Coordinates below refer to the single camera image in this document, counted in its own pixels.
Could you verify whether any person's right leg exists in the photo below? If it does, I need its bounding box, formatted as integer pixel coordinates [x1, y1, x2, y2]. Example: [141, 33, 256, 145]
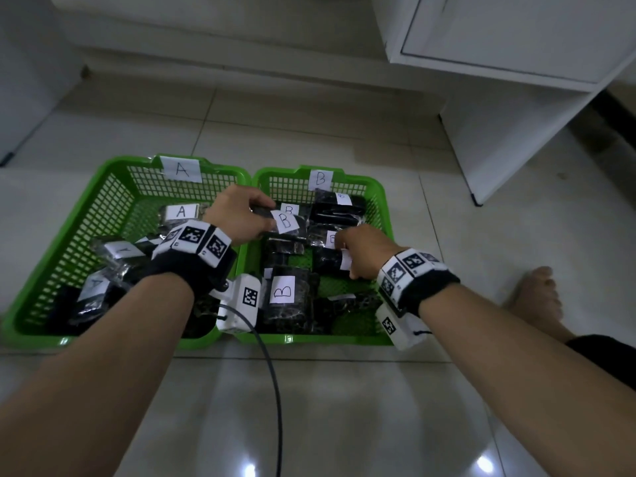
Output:
[539, 312, 580, 343]

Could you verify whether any white desk cabinet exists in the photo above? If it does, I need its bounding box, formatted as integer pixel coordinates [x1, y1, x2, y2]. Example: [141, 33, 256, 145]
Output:
[370, 0, 636, 208]

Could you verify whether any green plastic basket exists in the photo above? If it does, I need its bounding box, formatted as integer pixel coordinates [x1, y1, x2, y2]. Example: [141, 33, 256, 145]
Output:
[231, 165, 396, 347]
[0, 153, 252, 351]

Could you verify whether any white desk side panel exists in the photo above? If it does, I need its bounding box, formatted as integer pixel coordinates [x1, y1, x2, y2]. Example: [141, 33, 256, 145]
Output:
[0, 0, 90, 168]

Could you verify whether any person's left hand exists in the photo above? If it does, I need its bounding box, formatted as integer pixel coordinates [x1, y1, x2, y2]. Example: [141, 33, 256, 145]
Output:
[202, 184, 278, 246]

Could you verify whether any person's left forearm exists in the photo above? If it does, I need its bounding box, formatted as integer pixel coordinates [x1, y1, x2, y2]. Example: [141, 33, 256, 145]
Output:
[0, 272, 195, 477]

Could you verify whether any person's right foot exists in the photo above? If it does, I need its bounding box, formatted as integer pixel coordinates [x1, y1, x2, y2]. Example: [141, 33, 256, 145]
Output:
[502, 265, 565, 339]

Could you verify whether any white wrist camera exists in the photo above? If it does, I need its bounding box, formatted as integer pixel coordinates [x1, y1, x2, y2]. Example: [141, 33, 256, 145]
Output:
[216, 274, 263, 336]
[375, 302, 433, 352]

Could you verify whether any black furniture frame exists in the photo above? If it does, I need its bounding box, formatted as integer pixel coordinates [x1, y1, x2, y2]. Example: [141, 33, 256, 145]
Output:
[566, 89, 636, 184]

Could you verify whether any person's right forearm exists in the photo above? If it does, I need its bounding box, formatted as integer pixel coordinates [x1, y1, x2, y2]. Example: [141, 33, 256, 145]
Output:
[419, 282, 636, 477]

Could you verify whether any person's right hand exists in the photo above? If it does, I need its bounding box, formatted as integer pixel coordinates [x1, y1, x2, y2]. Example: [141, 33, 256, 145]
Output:
[333, 224, 409, 282]

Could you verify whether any black wristband with marker tags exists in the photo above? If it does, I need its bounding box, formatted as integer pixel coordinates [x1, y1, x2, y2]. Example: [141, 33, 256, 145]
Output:
[376, 248, 460, 319]
[140, 219, 239, 299]

